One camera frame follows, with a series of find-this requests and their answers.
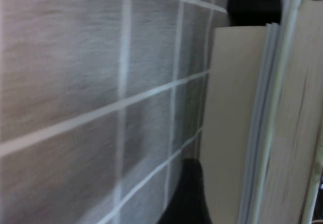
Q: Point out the grey white-checked tablecloth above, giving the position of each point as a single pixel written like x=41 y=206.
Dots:
x=75 y=82

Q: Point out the black perforated book stand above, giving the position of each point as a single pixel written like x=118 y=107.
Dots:
x=252 y=2

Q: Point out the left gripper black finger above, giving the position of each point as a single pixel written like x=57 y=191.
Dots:
x=186 y=196

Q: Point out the yellow mechanical design book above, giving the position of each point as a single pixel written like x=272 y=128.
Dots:
x=297 y=108

